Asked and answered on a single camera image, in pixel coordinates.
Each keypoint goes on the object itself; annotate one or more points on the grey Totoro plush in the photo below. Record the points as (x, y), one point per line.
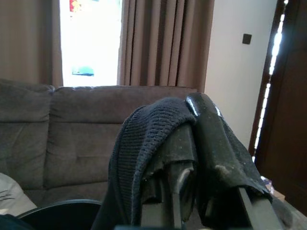
(12, 191)

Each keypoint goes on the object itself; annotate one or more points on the dark grey sofa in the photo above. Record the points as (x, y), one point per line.
(72, 134)

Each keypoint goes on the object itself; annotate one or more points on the black plastic bucket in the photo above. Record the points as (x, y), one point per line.
(60, 210)

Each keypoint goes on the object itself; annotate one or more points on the dark wooden door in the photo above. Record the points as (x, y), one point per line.
(287, 119)

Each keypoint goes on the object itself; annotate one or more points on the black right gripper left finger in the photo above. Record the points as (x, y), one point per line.
(177, 155)

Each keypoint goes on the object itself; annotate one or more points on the bright window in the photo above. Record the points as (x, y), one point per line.
(91, 43)

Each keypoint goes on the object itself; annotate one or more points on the brown curtain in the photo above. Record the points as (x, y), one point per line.
(28, 40)
(165, 43)

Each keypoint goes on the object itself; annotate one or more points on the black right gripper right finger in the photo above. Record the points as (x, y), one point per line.
(216, 148)

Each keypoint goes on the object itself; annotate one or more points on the black wall switch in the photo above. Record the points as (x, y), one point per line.
(247, 38)

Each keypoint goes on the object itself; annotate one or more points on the black knit garment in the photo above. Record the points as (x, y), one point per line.
(134, 155)

